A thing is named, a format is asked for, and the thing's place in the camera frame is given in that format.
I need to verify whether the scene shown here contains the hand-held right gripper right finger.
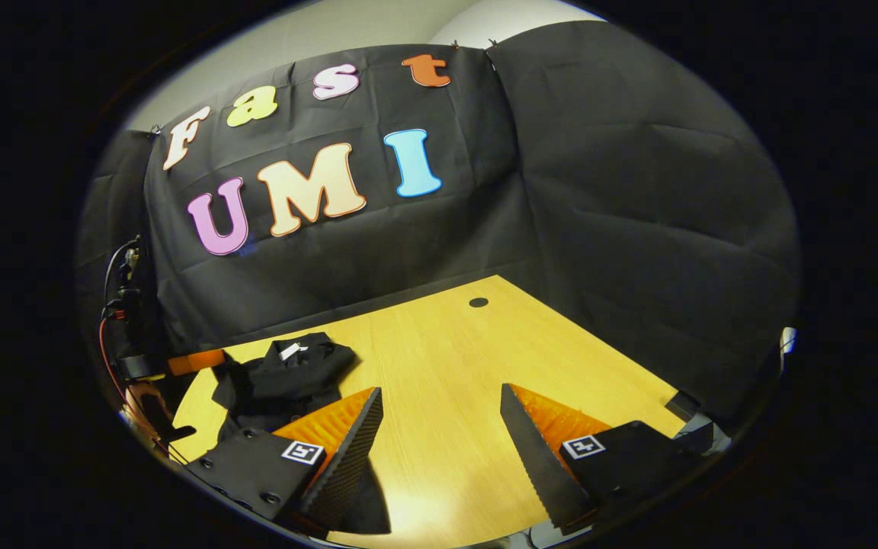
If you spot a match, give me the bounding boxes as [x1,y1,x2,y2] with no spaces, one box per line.
[500,383,705,535]

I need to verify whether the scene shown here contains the red cable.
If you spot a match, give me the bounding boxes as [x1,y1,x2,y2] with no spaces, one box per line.
[98,314,181,462]

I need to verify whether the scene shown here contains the black buttoned garment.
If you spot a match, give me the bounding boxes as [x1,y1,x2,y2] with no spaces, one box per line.
[210,332,360,443]

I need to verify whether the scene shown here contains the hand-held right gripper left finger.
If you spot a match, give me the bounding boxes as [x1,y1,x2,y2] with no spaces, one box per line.
[184,387,384,535]

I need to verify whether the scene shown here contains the black backdrop cloth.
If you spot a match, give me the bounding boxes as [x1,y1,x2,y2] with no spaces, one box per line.
[77,21,802,428]

